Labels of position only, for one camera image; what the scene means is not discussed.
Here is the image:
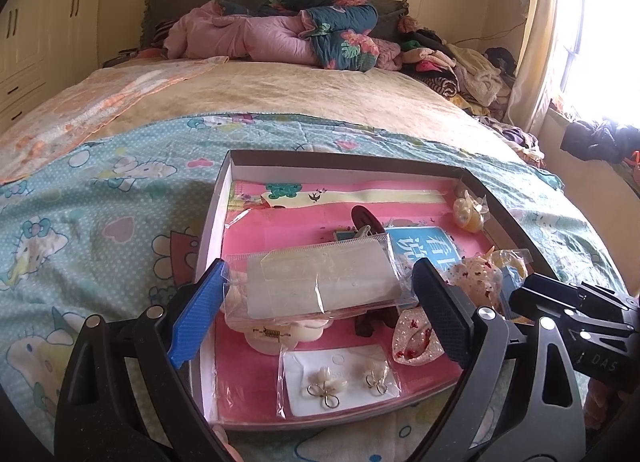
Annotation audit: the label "polka dot sheer scrunchie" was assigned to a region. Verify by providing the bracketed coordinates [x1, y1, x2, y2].
[392, 257, 498, 369]

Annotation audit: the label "pile of clothes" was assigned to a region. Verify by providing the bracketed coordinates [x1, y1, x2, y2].
[375, 16, 544, 167]

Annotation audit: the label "cream flower hair tie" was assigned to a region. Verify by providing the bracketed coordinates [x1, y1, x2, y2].
[451, 188, 490, 234]

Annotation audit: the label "peach floral blanket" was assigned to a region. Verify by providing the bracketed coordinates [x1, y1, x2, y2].
[1, 56, 229, 184]

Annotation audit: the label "beige bed blanket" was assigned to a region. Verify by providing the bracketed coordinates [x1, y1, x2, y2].
[87, 60, 518, 161]

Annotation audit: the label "pink quilted comforter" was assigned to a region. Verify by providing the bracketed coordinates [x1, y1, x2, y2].
[163, 0, 319, 66]

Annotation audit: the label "earring card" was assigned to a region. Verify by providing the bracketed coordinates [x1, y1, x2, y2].
[281, 345, 401, 419]

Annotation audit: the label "cream built-in wardrobe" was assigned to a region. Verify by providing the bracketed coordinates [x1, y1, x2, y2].
[1, 0, 99, 131]

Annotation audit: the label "dark red banana hair clip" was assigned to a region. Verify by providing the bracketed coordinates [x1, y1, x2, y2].
[333, 205, 399, 338]

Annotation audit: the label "dark cardboard tray box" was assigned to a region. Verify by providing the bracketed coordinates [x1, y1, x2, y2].
[192, 150, 551, 430]

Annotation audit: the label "cream curtain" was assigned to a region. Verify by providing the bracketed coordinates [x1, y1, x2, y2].
[506, 0, 559, 134]

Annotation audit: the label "person's right hand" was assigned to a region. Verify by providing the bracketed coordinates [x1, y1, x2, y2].
[584, 378, 613, 430]

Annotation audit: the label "dark clothes on windowsill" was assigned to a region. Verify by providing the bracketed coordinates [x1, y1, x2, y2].
[560, 120, 640, 176]

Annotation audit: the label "cream claw hair clip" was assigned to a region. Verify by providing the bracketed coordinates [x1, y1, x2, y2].
[221, 287, 333, 356]

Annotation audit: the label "pink book with blue label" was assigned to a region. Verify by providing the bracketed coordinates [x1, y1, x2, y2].
[204, 179, 492, 427]

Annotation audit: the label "hello kitty blue quilt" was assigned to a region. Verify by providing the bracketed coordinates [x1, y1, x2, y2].
[1, 114, 625, 449]

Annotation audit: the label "yellow hair ties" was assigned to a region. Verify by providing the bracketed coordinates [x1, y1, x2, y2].
[487, 245, 534, 293]

